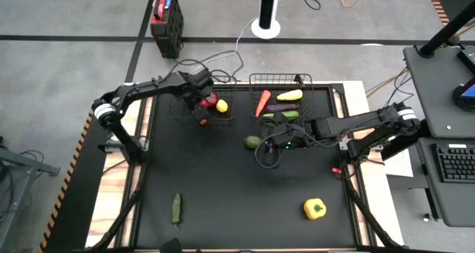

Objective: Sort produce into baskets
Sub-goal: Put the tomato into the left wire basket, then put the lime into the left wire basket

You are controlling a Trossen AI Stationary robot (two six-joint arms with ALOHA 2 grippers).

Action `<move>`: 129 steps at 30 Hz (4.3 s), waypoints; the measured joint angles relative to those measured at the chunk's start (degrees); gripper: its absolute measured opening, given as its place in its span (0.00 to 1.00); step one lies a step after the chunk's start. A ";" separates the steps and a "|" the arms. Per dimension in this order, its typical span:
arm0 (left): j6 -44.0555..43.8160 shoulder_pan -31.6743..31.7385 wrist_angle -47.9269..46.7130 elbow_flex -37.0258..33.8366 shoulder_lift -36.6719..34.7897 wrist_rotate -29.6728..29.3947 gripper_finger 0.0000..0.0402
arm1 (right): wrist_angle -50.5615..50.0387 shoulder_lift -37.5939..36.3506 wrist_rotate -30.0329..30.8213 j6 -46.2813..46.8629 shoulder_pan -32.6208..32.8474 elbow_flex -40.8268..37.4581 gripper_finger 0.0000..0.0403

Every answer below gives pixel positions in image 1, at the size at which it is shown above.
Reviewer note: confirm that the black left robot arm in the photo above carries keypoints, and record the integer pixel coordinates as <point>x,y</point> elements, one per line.
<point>148,87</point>

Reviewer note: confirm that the black rig frame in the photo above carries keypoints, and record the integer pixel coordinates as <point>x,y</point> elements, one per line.
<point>243,86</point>

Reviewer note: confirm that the black table mat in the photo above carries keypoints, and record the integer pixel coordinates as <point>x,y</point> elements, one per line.
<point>230,216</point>

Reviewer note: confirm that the yellow bell pepper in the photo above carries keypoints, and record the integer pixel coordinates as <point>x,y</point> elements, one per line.
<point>314,209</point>

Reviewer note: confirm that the round device with blue screen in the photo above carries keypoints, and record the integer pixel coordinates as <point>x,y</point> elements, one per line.
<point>464,97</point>

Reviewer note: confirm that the black pole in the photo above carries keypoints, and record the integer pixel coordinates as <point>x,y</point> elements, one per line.
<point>445,32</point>

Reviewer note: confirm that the green cucumber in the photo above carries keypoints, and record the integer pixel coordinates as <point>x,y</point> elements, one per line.
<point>291,114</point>

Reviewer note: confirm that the white and black tower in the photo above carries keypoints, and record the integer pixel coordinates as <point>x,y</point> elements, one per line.
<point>267,4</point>

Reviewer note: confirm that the black keyboard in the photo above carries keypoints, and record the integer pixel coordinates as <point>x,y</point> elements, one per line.
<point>456,164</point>

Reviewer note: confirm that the green avocado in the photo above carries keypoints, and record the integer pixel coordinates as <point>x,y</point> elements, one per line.
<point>252,142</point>

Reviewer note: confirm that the yellow lemon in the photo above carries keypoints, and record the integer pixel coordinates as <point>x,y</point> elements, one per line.
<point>222,105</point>

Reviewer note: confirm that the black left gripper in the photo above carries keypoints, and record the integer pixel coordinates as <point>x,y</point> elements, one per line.
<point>200,84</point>

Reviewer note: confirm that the small hazard striped floor mat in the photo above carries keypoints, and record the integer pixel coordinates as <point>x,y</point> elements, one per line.
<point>438,6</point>

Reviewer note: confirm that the grey keyboard desk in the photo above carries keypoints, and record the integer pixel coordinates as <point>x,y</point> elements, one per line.
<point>456,204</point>

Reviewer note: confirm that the grey cart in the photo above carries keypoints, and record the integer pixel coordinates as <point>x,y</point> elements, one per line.
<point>22,162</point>

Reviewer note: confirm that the black monitor base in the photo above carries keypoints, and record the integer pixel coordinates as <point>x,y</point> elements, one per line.
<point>468,58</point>

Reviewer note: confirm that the purple eggplant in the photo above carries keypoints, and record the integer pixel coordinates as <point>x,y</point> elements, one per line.
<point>282,107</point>

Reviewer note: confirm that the dark green chili pepper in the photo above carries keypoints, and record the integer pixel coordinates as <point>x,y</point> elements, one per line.
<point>176,210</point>

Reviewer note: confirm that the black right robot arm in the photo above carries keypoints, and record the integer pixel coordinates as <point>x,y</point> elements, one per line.
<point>356,124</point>

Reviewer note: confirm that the red tag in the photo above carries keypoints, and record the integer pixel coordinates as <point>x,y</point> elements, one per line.
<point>337,170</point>

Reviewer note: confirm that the red and black tool case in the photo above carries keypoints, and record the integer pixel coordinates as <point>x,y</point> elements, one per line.
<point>167,26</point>

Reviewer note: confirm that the large hazard striped floor mat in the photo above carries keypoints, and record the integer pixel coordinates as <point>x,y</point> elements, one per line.
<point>74,208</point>

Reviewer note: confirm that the metal bracket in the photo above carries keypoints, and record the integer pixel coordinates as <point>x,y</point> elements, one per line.
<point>344,144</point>

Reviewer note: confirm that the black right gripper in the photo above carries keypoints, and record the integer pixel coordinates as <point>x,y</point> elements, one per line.
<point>285,134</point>

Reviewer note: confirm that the orange carrot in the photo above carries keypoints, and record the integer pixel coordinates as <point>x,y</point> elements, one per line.
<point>263,102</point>

